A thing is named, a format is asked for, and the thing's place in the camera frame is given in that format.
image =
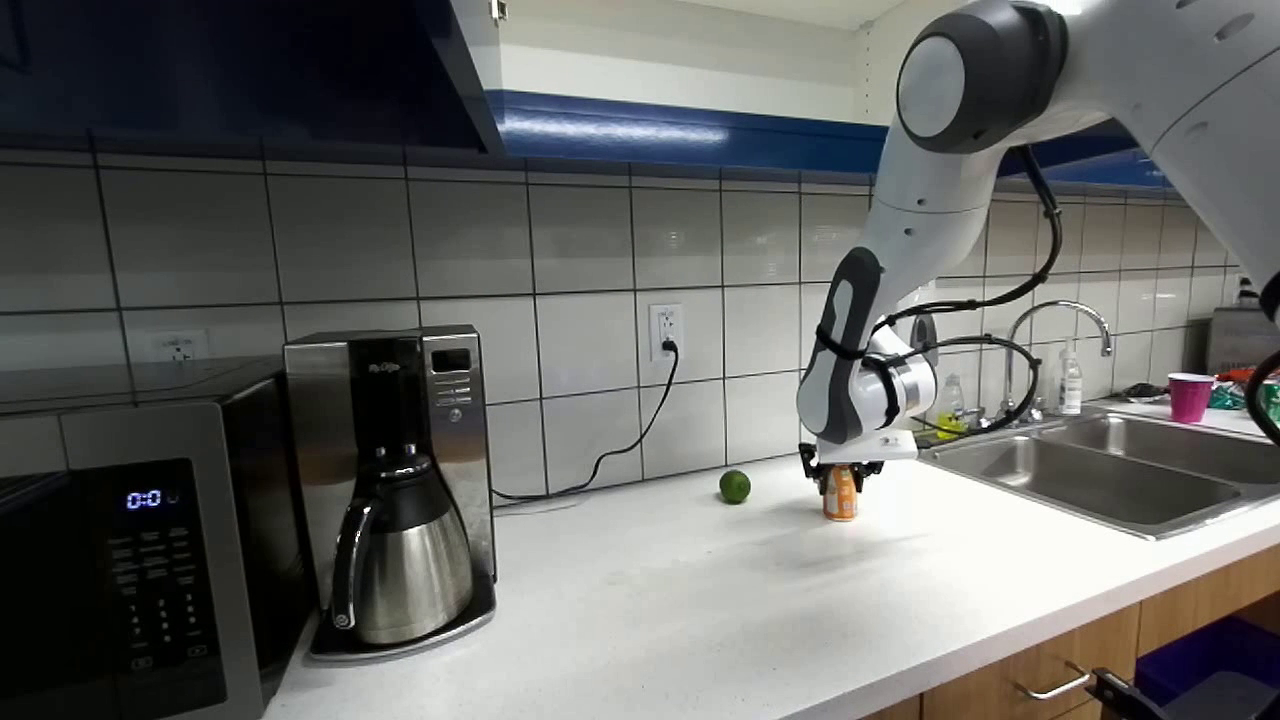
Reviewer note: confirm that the blue storage bin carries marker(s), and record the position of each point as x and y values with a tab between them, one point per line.
1207	663

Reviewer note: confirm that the blue cabinet door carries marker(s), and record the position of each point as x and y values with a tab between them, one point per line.
226	67
1132	164

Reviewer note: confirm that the black steel coffee maker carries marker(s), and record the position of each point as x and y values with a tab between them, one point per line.
454	402

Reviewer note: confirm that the steel coffee carafe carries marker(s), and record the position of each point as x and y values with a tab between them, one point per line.
406	567

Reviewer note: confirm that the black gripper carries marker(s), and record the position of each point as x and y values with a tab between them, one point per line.
841	461

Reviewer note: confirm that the orange soda can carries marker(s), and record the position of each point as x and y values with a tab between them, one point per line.
841	497

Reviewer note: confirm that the stainless steel sink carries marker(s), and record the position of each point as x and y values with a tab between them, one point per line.
1105	472

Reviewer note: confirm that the wooden lower cabinets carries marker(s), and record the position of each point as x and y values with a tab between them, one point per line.
1064	652

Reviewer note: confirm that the chrome sink faucet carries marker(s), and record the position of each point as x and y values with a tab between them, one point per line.
1084	315

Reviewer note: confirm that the black steel microwave oven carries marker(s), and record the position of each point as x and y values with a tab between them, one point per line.
120	575

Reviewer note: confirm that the white wall outlet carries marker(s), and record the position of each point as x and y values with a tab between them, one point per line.
181	349
666	330

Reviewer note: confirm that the open white upper cabinet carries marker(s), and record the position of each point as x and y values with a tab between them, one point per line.
692	83

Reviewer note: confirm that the yellow dish soap bottle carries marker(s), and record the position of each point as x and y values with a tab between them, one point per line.
951	428

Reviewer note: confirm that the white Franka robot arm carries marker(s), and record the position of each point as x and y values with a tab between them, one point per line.
933	174

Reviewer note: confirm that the grey countertop appliance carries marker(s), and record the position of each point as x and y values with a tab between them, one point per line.
1240	340

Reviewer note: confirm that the small white bottle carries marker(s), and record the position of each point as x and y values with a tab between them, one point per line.
1073	387

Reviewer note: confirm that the pink plastic cup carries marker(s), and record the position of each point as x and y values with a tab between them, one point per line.
1190	396

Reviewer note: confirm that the green lime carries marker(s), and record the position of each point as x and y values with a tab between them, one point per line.
735	487

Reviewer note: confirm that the black stand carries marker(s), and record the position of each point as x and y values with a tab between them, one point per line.
1175	700

